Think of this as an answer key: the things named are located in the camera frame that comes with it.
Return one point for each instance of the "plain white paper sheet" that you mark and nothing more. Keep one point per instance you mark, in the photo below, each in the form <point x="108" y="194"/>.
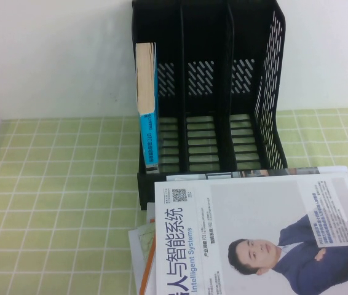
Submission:
<point x="137" y="261"/>

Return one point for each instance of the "black plastic book holder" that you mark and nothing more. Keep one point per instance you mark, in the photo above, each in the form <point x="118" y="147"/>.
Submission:
<point x="204" y="37"/>

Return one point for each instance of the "thin white intelligent systems magazine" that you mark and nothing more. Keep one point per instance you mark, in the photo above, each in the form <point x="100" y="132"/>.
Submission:
<point x="254" y="221"/>

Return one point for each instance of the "green map sheet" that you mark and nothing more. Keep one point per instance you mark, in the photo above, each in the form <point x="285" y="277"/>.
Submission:
<point x="146" y="239"/>

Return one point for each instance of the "magazine with grey photo cover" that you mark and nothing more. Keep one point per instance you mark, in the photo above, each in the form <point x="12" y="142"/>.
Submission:
<point x="254" y="173"/>

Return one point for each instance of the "thick book with blue spine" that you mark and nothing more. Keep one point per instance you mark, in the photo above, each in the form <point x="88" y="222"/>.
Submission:
<point x="149" y="138"/>

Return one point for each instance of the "small white booklet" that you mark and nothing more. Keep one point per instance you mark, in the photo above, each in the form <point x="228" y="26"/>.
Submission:
<point x="151" y="212"/>

